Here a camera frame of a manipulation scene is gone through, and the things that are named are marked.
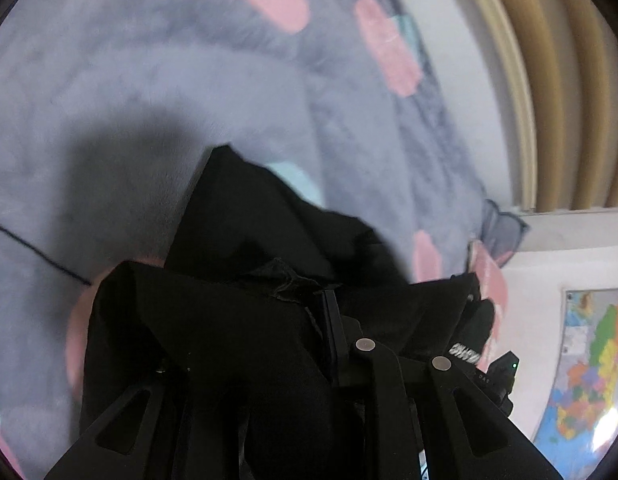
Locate pink elephant pillow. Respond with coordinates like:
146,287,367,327
466,240,510,321

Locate grey pillow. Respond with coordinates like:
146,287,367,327
481,199,530,267

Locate grey floral blanket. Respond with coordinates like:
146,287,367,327
0,0,490,476

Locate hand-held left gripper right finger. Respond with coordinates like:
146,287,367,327
320,289,564,480

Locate black hooded jacket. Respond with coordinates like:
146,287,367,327
79,145,497,480

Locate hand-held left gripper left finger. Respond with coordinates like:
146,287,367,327
44,372,187,480

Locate colourful wall map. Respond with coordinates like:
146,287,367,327
531,287,618,480

